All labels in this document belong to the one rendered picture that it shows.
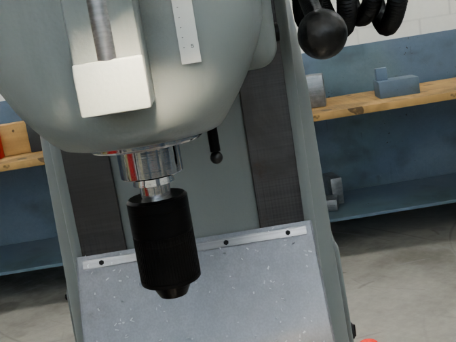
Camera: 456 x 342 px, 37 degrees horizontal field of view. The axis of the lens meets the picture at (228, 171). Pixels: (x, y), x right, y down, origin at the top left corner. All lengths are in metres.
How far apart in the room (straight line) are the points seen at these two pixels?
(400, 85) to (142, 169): 3.79
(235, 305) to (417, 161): 4.16
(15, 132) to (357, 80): 2.29
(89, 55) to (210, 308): 0.56
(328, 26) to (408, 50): 4.50
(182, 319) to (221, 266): 0.08
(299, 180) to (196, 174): 0.14
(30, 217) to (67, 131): 4.57
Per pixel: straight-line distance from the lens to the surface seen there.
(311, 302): 0.90
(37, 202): 4.96
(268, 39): 0.62
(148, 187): 0.51
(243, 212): 0.91
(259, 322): 0.90
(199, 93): 0.43
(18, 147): 4.41
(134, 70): 0.38
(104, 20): 0.39
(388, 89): 4.23
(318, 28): 0.41
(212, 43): 0.43
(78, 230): 0.92
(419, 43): 4.93
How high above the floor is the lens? 1.37
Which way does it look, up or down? 11 degrees down
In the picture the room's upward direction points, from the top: 9 degrees counter-clockwise
